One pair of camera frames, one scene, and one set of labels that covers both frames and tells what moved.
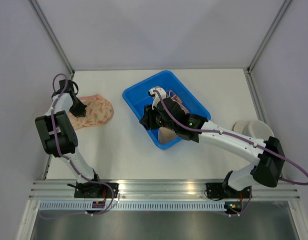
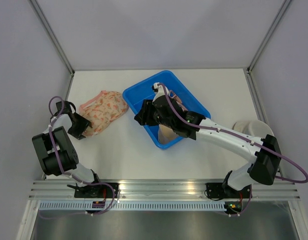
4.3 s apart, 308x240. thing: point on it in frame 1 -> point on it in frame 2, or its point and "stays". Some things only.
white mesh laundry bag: (255, 128) stays
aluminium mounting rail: (157, 189) stays
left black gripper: (82, 112) -> (84, 123)
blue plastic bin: (137, 96) stays
